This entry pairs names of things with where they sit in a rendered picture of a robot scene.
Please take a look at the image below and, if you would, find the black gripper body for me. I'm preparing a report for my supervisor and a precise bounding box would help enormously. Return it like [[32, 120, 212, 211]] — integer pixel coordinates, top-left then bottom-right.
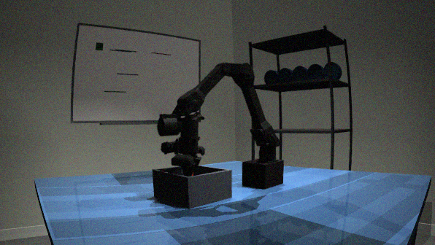
[[172, 134, 205, 168]]

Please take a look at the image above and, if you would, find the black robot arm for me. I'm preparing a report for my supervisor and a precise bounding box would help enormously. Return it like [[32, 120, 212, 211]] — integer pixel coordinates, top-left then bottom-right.
[[158, 63, 280, 163]]

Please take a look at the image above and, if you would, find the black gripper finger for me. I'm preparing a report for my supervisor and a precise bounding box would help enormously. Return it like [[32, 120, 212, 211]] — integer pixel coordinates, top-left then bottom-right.
[[180, 163, 196, 177], [193, 157, 201, 175]]

